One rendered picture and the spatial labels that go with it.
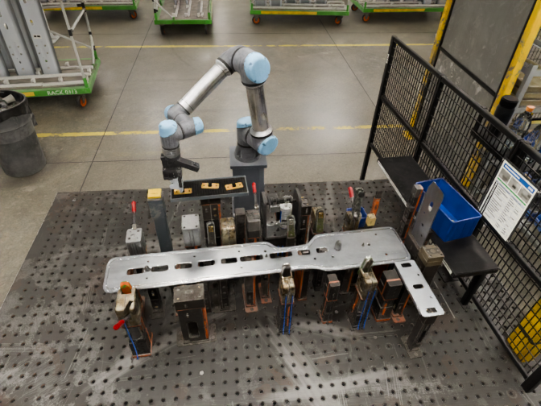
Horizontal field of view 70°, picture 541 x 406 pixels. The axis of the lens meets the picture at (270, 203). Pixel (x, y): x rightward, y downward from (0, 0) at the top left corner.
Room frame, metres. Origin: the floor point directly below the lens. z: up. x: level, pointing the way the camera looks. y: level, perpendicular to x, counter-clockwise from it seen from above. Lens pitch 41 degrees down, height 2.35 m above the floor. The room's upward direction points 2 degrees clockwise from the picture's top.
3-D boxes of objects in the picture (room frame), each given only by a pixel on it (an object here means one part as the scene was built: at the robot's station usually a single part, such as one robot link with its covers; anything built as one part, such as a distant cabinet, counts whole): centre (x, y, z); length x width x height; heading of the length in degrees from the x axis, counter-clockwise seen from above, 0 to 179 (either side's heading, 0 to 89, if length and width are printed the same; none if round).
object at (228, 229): (1.30, 0.20, 0.89); 0.13 x 0.11 x 0.38; 11
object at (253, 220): (1.36, 0.08, 0.89); 0.13 x 0.11 x 0.38; 11
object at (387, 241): (1.16, 0.03, 1.00); 1.38 x 0.22 x 0.02; 101
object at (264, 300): (1.19, 0.01, 0.84); 0.13 x 0.05 x 0.29; 11
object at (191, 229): (1.28, 0.36, 0.90); 0.13 x 0.10 x 0.41; 11
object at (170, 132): (1.42, 0.44, 1.48); 0.09 x 0.08 x 0.11; 129
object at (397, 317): (1.10, -0.64, 0.84); 0.11 x 0.06 x 0.29; 11
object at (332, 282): (1.06, -0.29, 0.84); 0.11 x 0.08 x 0.29; 11
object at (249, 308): (1.16, 0.09, 0.84); 0.17 x 0.06 x 0.29; 11
